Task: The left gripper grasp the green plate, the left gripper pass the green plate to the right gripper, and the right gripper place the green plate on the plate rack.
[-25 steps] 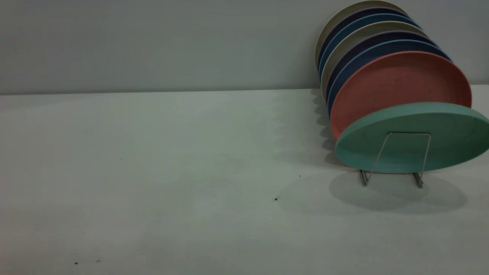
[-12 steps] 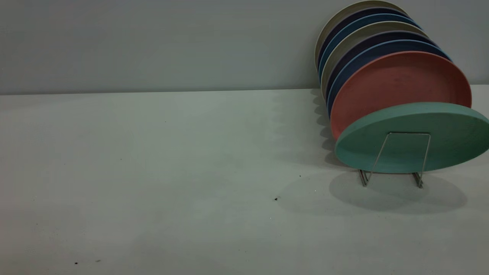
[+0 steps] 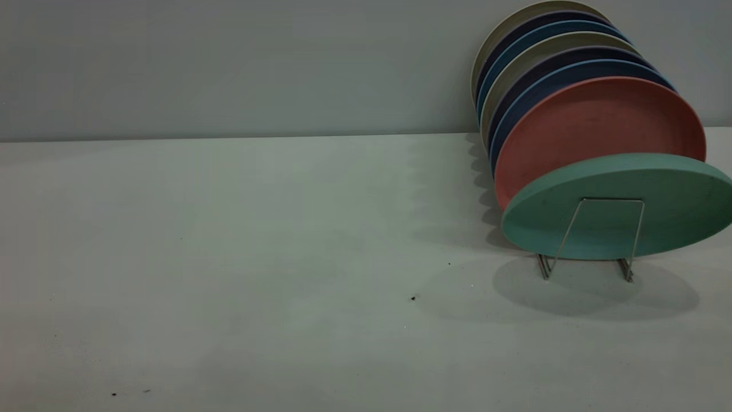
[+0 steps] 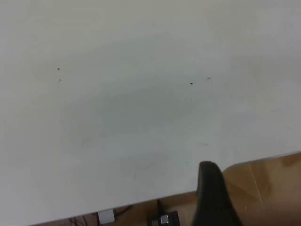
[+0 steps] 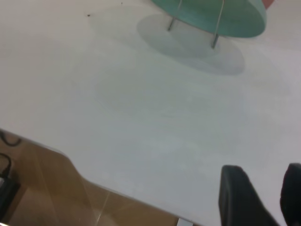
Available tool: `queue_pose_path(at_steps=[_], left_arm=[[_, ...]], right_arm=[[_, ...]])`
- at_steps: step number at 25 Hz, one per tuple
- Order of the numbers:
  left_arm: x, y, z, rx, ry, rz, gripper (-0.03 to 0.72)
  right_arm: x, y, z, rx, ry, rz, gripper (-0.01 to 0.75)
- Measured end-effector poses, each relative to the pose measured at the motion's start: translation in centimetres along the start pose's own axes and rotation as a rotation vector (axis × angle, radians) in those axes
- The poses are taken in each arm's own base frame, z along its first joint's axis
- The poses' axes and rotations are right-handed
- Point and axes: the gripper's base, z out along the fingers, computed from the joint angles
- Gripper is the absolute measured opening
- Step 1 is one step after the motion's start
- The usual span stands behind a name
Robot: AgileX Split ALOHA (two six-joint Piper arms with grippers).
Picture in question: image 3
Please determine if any metal wire plate rack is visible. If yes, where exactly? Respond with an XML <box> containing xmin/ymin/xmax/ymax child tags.
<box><xmin>535</xmin><ymin>197</ymin><xmax>646</xmax><ymax>283</ymax></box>

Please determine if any green round plate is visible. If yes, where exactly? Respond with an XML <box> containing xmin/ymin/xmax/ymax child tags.
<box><xmin>500</xmin><ymin>152</ymin><xmax>732</xmax><ymax>262</ymax></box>

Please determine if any pink round plate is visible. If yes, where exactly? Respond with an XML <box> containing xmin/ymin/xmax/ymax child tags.
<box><xmin>494</xmin><ymin>76</ymin><xmax>707</xmax><ymax>212</ymax></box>

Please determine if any dark purple round plate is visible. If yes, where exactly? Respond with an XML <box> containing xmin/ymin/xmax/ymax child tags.
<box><xmin>486</xmin><ymin>46</ymin><xmax>658</xmax><ymax>152</ymax></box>
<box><xmin>474</xmin><ymin>10</ymin><xmax>615</xmax><ymax>104</ymax></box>

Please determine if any teal blue round plate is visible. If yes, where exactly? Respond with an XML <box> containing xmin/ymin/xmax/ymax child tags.
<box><xmin>476</xmin><ymin>20</ymin><xmax>632</xmax><ymax>124</ymax></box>

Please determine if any beige round plate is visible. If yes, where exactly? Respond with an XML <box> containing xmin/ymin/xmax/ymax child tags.
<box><xmin>480</xmin><ymin>31</ymin><xmax>641</xmax><ymax>144</ymax></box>
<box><xmin>470</xmin><ymin>0</ymin><xmax>612</xmax><ymax>106</ymax></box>

